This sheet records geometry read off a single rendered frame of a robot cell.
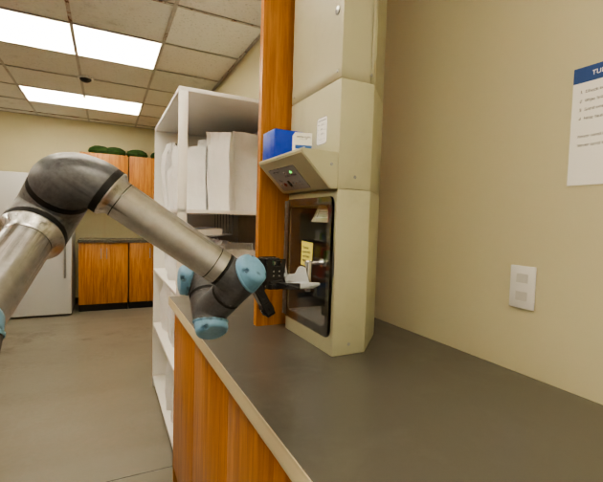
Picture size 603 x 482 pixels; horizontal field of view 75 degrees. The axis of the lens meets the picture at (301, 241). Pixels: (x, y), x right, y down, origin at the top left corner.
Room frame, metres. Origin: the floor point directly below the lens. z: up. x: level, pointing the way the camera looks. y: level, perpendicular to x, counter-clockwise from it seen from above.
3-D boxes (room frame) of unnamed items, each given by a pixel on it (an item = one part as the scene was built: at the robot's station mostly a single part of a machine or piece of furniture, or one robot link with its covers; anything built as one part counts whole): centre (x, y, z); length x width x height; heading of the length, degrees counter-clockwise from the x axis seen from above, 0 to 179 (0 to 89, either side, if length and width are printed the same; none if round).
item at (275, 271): (1.04, 0.10, 1.17); 0.12 x 0.08 x 0.09; 117
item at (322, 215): (1.22, -0.02, 1.19); 0.30 x 0.01 x 0.40; 26
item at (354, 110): (1.28, -0.14, 1.33); 0.32 x 0.25 x 0.77; 27
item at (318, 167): (1.20, 0.03, 1.46); 0.32 x 0.12 x 0.10; 27
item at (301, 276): (1.03, 0.00, 1.17); 0.09 x 0.03 x 0.06; 81
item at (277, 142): (1.28, 0.07, 1.56); 0.10 x 0.10 x 0.09; 27
